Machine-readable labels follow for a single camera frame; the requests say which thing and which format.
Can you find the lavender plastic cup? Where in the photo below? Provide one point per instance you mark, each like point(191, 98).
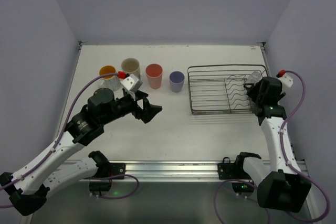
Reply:
point(176, 79)

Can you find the beige patterned mug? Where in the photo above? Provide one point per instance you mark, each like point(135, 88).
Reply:
point(132, 66)

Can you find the wire dish rack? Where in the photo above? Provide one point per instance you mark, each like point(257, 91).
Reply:
point(220, 89)

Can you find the white floral mug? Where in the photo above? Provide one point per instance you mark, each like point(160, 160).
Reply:
point(110, 82)

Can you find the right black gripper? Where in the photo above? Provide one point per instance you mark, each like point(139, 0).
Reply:
point(252, 93)

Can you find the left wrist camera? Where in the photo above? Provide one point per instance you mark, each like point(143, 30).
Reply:
point(131, 84)

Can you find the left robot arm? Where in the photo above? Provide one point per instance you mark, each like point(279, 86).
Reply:
point(30, 187)

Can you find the pink plastic cup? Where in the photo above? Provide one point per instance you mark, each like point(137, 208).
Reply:
point(154, 74)

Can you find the controller box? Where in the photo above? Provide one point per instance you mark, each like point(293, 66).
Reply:
point(99, 187)
point(243, 190)

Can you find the right controller box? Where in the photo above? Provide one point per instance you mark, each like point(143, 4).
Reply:
point(243, 190)

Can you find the clear glass cup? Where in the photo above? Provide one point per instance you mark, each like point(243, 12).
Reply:
point(254, 77)

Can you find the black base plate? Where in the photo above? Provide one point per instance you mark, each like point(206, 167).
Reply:
point(117, 169)
point(231, 170)

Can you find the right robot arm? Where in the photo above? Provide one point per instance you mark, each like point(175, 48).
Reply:
point(280, 185)

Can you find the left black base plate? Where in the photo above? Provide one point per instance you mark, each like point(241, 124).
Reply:
point(117, 169)

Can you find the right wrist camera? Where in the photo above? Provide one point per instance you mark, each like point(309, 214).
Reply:
point(285, 79)

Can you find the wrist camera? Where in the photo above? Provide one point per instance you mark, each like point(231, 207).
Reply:
point(131, 84)
point(285, 79)

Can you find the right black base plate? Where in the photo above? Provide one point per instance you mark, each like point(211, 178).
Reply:
point(231, 170)

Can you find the left controller box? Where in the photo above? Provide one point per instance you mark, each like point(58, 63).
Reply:
point(99, 187)

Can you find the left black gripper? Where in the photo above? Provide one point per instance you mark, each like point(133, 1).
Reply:
point(139, 106)

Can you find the aluminium mounting rail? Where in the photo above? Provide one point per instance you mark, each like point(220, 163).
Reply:
point(173, 171)

